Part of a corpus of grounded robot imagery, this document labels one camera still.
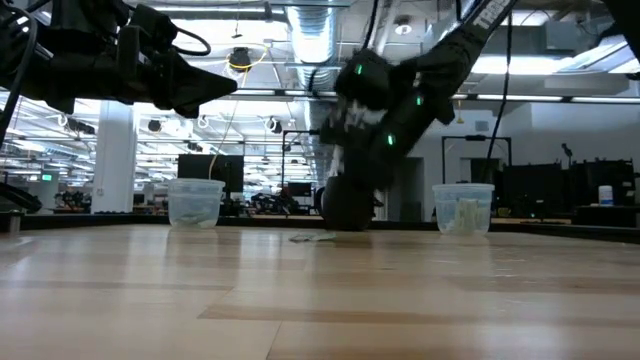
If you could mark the black monitor screen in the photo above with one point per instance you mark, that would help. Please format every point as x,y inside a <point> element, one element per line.
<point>200,167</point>

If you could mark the green stevia packet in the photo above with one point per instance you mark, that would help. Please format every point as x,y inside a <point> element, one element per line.
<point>325,236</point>
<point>457,220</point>
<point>301,238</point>
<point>192,218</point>
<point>475,215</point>

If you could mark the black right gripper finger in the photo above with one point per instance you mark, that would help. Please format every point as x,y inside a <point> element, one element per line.
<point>370,180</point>

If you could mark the black stand frame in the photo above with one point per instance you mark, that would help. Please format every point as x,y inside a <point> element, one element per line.
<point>475,137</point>
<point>300,132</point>

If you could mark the white pillar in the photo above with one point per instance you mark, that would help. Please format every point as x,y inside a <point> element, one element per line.
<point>115,165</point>

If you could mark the black microphone stand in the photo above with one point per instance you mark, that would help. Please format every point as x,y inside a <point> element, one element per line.
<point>566,150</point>

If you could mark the black cabinets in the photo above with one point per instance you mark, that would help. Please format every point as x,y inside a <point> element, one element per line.
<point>600,180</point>

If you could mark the black mug yellow inside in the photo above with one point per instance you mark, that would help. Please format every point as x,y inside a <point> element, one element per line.
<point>345,210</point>

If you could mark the white wipes canister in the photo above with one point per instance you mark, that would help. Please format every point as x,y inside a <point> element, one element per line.
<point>605,196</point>

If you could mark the silver metal post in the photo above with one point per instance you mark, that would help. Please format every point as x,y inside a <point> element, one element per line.
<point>15,222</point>

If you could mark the black overhead camera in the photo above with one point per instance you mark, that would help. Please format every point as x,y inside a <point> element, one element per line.
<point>240,59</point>

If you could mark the yellow hanging tag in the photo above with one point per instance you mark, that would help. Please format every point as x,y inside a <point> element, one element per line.
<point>459,112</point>

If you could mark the silver ventilation duct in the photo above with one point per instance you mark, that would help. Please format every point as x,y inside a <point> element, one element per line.
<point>312,40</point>

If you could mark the green exit sign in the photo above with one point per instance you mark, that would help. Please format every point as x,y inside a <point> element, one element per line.
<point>46,177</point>

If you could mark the round ceiling sensor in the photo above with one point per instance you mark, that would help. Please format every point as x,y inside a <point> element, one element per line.
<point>402,28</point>

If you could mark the overhead light bar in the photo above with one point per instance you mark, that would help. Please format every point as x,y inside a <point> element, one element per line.
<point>525,98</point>

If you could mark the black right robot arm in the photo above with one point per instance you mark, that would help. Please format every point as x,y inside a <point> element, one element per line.
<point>450,55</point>

